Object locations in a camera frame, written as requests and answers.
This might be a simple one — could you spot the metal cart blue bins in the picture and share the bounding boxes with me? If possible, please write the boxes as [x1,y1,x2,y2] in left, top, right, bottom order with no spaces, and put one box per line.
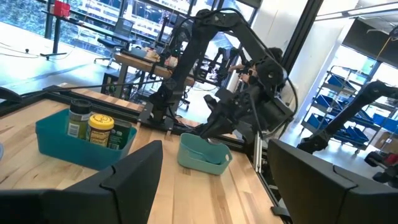
[300,64,398,155]

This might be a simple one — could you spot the wooden workbench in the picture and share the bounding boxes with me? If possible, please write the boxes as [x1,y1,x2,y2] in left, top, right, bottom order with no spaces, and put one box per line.
[113,51,196,100]

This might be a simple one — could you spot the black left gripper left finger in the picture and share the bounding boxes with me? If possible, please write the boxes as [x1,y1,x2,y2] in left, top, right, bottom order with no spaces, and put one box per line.
[63,139,164,224]

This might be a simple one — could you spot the black desk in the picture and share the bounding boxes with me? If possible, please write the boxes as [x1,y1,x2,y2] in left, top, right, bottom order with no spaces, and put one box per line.
[39,0,137,61]

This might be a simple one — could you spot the yellow lid spice jar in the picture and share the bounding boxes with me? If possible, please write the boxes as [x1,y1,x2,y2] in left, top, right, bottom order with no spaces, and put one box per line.
[85,113,115,147]

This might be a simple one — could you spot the blue plastic bin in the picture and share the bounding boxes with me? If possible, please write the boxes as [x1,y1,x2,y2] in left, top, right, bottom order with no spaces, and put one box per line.
[35,108,137,171]

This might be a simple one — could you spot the red black device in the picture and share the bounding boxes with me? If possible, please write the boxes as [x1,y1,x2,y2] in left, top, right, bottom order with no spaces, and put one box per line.
[363,151,398,189]

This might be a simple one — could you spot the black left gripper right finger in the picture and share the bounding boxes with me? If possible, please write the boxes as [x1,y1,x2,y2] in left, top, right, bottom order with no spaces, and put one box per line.
[267,139,358,224]

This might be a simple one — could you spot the red container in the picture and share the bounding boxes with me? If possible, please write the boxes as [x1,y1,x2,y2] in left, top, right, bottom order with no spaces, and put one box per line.
[53,0,71,18]

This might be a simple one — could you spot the black frame clip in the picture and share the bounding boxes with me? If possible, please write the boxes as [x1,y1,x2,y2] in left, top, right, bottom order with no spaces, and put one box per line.
[270,205,293,223]

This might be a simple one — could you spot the black table clamp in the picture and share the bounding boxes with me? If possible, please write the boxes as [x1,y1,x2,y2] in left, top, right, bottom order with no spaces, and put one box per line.
[0,86,23,104]

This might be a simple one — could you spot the grey office chair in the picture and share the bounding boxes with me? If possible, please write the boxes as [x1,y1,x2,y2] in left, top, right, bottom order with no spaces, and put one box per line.
[94,17,137,68]

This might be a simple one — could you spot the mint green plastic bin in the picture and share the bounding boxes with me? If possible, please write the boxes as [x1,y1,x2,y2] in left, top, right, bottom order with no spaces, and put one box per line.
[177,133,233,176]

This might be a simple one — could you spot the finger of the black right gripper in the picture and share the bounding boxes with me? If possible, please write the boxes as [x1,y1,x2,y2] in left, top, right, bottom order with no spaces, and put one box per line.
[196,119,234,140]
[203,94,222,114]

